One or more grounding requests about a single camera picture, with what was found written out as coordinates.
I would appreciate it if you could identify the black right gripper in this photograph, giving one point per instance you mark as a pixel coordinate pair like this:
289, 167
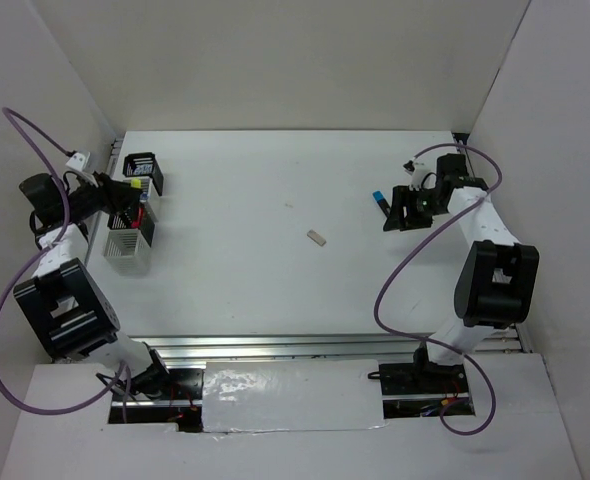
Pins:
403, 197

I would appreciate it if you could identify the pink cap black highlighter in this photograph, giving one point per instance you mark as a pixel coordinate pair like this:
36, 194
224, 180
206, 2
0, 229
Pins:
137, 223

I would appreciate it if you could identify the far white mesh container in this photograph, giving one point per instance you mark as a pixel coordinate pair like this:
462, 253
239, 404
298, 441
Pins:
154, 204

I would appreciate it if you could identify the black mesh container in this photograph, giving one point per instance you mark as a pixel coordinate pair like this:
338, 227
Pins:
144, 157
124, 222

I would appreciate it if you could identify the blue cap black highlighter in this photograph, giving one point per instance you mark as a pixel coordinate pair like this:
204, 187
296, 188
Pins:
381, 202

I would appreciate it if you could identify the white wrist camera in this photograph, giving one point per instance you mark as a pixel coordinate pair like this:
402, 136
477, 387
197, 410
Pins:
417, 172
80, 162

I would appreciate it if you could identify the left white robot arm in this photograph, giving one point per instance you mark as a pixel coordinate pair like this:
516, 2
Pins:
70, 315

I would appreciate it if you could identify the near white mesh container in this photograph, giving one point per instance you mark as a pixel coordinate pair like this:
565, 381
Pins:
127, 252

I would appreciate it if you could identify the white eraser block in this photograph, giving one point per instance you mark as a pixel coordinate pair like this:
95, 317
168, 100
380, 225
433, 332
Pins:
316, 238

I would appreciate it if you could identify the near black mesh container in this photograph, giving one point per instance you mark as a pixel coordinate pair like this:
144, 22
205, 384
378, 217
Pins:
124, 222

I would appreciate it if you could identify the white foil cover plate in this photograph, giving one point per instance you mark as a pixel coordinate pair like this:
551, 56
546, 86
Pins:
284, 396

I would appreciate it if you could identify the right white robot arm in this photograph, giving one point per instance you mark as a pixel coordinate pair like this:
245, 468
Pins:
495, 286

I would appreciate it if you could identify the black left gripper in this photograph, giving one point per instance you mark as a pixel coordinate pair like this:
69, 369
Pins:
115, 195

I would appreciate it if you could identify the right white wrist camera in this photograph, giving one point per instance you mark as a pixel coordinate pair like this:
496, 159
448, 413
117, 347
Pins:
417, 172

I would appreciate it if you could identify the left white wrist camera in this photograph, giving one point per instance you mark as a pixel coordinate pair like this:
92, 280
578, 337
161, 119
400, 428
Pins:
80, 162

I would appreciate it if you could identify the far black mesh container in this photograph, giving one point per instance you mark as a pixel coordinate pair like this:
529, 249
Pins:
144, 157

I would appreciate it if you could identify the white mesh container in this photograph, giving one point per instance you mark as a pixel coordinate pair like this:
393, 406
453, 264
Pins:
127, 252
154, 204

